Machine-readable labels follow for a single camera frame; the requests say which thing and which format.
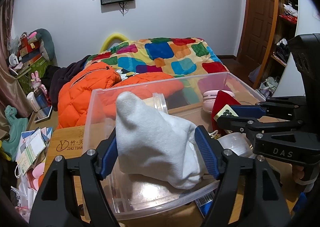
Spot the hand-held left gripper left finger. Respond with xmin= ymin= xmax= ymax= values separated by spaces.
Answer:
xmin=29 ymin=135 xmax=119 ymax=227

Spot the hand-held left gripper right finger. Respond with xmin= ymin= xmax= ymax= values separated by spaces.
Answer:
xmin=194 ymin=125 xmax=292 ymax=227

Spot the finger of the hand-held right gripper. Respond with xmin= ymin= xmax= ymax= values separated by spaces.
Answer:
xmin=226 ymin=95 xmax=307 ymax=121
xmin=216 ymin=114 xmax=305 ymax=161

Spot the dotted mahjong tile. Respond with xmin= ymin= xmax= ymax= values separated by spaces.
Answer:
xmin=217 ymin=104 xmax=239 ymax=118

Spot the red drawstring pouch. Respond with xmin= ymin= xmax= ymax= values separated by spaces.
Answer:
xmin=211 ymin=90 xmax=240 ymax=132

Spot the clear plastic storage box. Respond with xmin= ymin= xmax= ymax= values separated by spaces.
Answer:
xmin=84 ymin=72 xmax=265 ymax=220

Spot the pink round case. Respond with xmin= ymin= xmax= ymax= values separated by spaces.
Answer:
xmin=202 ymin=90 xmax=235 ymax=112

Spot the white sock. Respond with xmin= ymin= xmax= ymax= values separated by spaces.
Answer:
xmin=116 ymin=91 xmax=209 ymax=190

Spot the cream plastic jar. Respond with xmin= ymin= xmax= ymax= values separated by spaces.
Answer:
xmin=141 ymin=92 xmax=168 ymax=116

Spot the person's right hand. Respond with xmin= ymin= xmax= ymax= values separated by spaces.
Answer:
xmin=291 ymin=164 xmax=306 ymax=185

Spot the white bag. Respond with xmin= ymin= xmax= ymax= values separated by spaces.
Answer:
xmin=260 ymin=77 xmax=279 ymax=97

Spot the wooden wardrobe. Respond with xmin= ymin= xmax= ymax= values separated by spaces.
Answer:
xmin=252 ymin=0 xmax=320 ymax=100

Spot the orange puffer jacket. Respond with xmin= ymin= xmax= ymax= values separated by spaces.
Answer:
xmin=57 ymin=62 xmax=185 ymax=129

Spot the silver tablet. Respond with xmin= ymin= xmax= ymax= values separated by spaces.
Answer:
xmin=34 ymin=105 xmax=53 ymax=123

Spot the pile of papers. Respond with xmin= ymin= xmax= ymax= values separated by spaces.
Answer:
xmin=15 ymin=127 xmax=53 ymax=176

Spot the brown wooden door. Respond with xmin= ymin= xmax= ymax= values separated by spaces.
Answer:
xmin=235 ymin=0 xmax=279 ymax=63

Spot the blue bottle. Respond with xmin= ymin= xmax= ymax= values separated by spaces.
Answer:
xmin=34 ymin=88 xmax=48 ymax=108

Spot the dark cloth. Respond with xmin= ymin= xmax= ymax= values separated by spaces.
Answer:
xmin=49 ymin=54 xmax=94 ymax=111

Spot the white bottle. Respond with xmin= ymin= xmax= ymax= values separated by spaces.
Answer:
xmin=27 ymin=92 xmax=42 ymax=112

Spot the green dinosaur plush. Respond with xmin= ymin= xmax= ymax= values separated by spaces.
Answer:
xmin=0 ymin=105 xmax=29 ymax=161

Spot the colourful checked blanket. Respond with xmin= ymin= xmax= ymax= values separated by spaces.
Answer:
xmin=86 ymin=37 xmax=229 ymax=85

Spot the pink rabbit figure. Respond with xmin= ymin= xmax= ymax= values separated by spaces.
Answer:
xmin=30 ymin=70 xmax=48 ymax=92

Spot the green storage box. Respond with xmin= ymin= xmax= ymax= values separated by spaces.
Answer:
xmin=10 ymin=59 xmax=49 ymax=95

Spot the yellow foam tube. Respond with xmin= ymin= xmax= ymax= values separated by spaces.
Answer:
xmin=100 ymin=33 xmax=130 ymax=52

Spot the brown curtain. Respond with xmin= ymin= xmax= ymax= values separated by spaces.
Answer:
xmin=0 ymin=0 xmax=30 ymax=127

